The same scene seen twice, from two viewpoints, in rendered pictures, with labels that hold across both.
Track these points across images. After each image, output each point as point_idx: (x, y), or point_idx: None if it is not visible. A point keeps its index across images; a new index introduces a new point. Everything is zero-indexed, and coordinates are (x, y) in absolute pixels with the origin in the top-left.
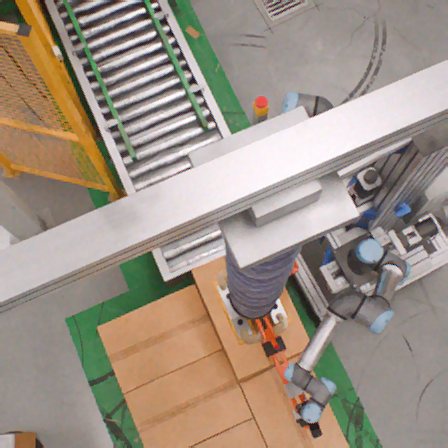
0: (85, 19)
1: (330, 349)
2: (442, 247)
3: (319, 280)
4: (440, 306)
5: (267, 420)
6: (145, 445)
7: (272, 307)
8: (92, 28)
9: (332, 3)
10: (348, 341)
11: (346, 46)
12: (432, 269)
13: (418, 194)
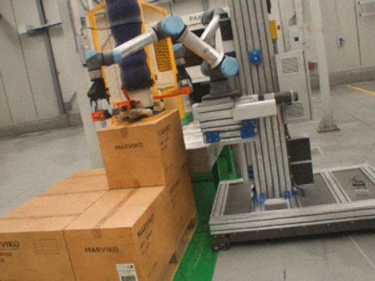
0: (192, 122)
1: (211, 262)
2: (343, 202)
3: (229, 207)
4: (335, 259)
5: (101, 203)
6: (29, 201)
7: (136, 73)
8: (192, 123)
9: (336, 154)
10: (231, 261)
11: (335, 163)
12: (325, 209)
13: (266, 48)
